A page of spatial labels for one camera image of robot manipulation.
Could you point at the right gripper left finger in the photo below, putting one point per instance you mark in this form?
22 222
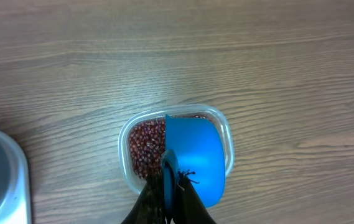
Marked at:
149 207

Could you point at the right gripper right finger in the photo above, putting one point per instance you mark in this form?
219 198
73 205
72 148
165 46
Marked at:
188 208

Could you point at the blue plastic measuring scoop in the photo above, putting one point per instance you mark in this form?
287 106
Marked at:
194 145

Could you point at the red adzuki beans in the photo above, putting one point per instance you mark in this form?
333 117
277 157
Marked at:
146 146

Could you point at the white digital kitchen scale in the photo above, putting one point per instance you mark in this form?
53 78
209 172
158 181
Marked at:
15 203

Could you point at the clear plastic container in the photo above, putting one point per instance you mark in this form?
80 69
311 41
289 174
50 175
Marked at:
214 115

